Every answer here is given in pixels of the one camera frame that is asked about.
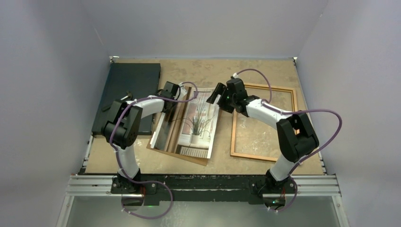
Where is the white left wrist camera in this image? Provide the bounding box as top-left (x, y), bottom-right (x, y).
top-left (175, 83), bottom-right (188, 100)

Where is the aluminium rail base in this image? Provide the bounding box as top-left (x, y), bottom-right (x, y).
top-left (57, 174), bottom-right (349, 227)

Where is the light wooden picture frame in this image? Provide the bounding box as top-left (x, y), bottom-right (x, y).
top-left (230, 83), bottom-right (298, 163)

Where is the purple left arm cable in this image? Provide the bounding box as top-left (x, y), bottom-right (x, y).
top-left (109, 81), bottom-right (199, 219)

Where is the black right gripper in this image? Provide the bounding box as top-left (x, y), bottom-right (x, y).
top-left (206, 83), bottom-right (236, 114)

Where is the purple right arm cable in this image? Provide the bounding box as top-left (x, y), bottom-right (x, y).
top-left (232, 68), bottom-right (343, 213)

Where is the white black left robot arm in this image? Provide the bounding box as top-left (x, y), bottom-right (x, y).
top-left (101, 81), bottom-right (186, 193)

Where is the plant window photo print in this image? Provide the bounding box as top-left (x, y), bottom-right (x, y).
top-left (149, 87), bottom-right (220, 159)

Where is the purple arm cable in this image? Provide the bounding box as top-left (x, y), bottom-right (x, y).
top-left (232, 68), bottom-right (343, 213)
top-left (109, 81), bottom-right (199, 219)

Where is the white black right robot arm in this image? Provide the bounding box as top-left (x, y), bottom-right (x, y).
top-left (206, 78), bottom-right (319, 192)

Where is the brown frame backing board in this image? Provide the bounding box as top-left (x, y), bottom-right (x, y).
top-left (146, 86), bottom-right (223, 166)

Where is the dark blue electronics box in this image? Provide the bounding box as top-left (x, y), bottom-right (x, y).
top-left (92, 63), bottom-right (161, 136)

